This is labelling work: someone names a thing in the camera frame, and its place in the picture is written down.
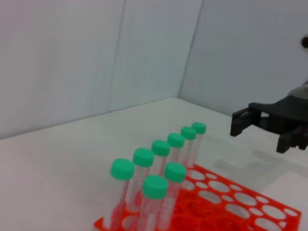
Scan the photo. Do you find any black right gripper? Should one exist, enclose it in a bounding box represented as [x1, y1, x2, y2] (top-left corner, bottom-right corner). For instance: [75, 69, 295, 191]
[230, 96, 308, 154]

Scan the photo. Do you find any clear test tube green cap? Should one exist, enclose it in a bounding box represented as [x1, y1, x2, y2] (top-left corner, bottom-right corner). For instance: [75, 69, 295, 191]
[167, 132, 186, 167]
[105, 158, 136, 231]
[137, 175, 169, 231]
[180, 126, 198, 169]
[127, 148, 155, 214]
[163, 162, 188, 219]
[192, 122, 207, 168]
[151, 139, 171, 178]

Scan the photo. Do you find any orange plastic test tube rack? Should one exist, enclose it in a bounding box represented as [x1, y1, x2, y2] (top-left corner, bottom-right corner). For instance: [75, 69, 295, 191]
[93, 164, 303, 231]

